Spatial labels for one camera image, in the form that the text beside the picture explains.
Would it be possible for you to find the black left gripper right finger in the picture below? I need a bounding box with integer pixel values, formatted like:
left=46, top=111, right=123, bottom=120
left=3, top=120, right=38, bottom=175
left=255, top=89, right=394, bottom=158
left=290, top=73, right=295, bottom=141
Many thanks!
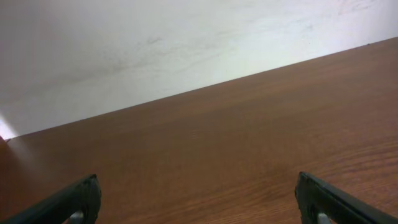
left=295, top=172, right=397, bottom=224

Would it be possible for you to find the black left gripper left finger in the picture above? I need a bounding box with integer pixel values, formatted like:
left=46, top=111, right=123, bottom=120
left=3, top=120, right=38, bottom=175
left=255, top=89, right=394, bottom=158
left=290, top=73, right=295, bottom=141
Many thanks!
left=3, top=174, right=101, bottom=224

